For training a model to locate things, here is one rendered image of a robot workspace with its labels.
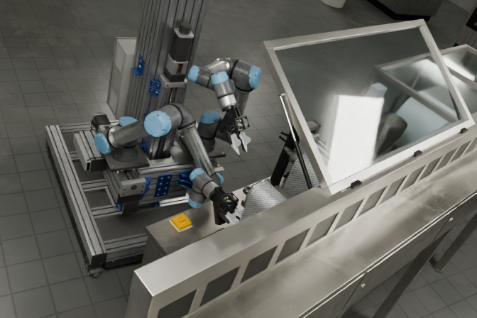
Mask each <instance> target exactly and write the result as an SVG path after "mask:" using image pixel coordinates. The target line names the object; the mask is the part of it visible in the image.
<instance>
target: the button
mask: <svg viewBox="0 0 477 318"><path fill-rule="evenodd" d="M171 222H172V223H173V224H174V225H175V227H176V228H177V229H178V230H179V231H180V230H183V229H185V228H187V227H189V226H191V224H192V222H191V221H190V220H189V219H188V218H187V217H186V216H185V215H184V214H180V215H177V216H175V217H173V218H172V219H171Z"/></svg>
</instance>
